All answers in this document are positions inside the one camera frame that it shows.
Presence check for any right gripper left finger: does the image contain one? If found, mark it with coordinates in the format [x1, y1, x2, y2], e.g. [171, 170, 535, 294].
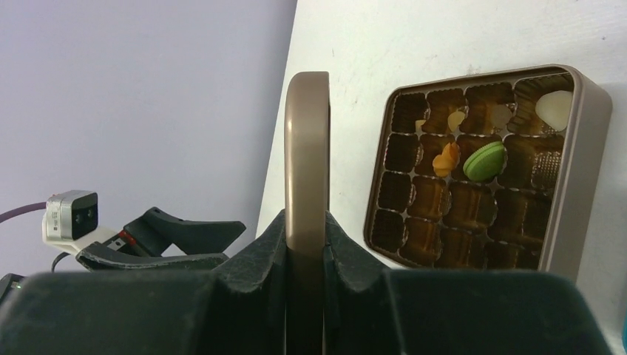
[1, 212, 286, 354]

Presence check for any brown cookie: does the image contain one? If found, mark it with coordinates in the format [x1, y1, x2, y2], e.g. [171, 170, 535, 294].
[447, 110, 467, 132]

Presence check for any tan cookie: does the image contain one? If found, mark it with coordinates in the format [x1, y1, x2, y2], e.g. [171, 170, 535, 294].
[489, 104, 512, 130]

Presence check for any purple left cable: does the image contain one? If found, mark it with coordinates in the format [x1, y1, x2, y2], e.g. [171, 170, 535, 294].
[0, 201, 48, 224]

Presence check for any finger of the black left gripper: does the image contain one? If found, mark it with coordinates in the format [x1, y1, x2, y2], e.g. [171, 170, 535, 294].
[123, 207, 245, 256]

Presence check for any beige cookie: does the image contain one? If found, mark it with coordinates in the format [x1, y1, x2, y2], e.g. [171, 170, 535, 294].
[535, 90, 574, 132]

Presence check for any orange cookie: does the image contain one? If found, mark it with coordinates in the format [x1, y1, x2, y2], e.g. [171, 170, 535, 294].
[432, 142, 460, 178]

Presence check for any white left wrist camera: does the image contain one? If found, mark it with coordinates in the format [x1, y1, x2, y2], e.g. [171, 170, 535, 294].
[41, 190, 117, 256]

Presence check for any gold tin lid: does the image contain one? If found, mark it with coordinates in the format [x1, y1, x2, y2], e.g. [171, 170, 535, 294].
[284, 71, 330, 354]

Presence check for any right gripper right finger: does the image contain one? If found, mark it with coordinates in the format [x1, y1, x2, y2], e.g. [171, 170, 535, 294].
[324, 214, 610, 354]

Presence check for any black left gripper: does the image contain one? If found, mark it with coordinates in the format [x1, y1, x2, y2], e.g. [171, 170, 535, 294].
[0, 243, 228, 303]

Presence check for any green cookie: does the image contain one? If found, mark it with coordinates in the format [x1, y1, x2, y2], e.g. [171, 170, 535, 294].
[463, 141, 506, 182]

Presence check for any gold cookie tin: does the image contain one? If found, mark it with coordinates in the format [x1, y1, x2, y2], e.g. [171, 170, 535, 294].
[364, 64, 612, 280]

